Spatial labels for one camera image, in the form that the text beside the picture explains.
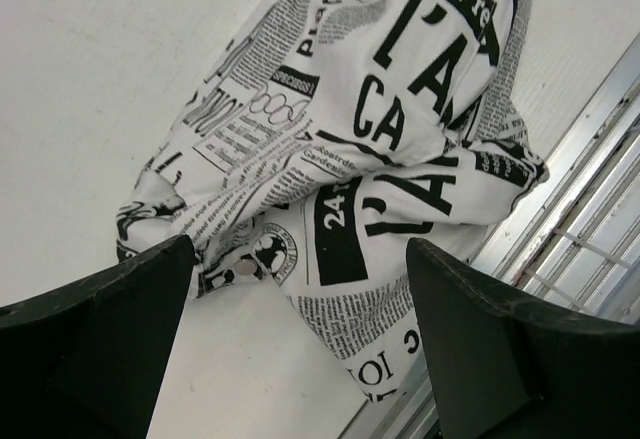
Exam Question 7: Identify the aluminium rail frame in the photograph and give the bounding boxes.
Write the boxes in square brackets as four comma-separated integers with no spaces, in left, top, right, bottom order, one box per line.
[344,33,640,439]

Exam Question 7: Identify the newspaper print trousers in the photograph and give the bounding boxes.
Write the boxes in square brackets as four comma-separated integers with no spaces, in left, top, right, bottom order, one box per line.
[116,0,548,403]

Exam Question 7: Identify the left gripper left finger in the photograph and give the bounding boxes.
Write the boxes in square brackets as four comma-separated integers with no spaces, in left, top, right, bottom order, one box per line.
[1,236,195,438]

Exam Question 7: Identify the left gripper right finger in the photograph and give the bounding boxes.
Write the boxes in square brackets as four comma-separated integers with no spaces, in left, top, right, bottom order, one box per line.
[406,239,639,438]

